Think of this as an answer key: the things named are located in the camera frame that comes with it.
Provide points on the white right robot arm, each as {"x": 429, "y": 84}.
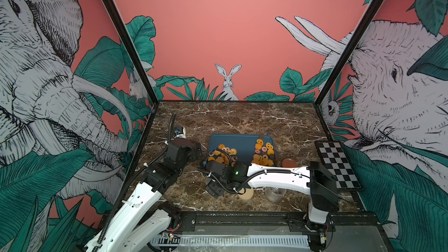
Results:
{"x": 314, "y": 181}

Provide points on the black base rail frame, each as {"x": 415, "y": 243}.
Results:
{"x": 343, "y": 232}

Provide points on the brown jar lid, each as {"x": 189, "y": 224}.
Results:
{"x": 289, "y": 163}

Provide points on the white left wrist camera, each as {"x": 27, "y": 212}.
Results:
{"x": 179, "y": 132}

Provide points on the beige jar lid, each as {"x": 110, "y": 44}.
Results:
{"x": 246, "y": 194}

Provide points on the black cage frame post left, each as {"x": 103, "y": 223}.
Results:
{"x": 124, "y": 35}

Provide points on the pile of ring cookies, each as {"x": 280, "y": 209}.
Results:
{"x": 223, "y": 155}

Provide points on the black cage frame post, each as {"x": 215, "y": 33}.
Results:
{"x": 124, "y": 35}
{"x": 358, "y": 33}

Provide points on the teal rectangular tray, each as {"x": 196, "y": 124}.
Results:
{"x": 242, "y": 142}

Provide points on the clear glass cookie jar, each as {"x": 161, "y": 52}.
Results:
{"x": 274, "y": 194}

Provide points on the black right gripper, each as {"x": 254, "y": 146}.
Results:
{"x": 212, "y": 189}

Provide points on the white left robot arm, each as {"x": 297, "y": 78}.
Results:
{"x": 122, "y": 231}

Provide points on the black cage frame post right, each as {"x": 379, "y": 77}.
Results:
{"x": 358, "y": 33}

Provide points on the pile of yellow cookies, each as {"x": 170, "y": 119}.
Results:
{"x": 264, "y": 151}

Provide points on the black white checkerboard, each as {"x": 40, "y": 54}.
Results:
{"x": 332, "y": 155}

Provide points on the white slotted cable duct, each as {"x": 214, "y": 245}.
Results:
{"x": 289, "y": 241}

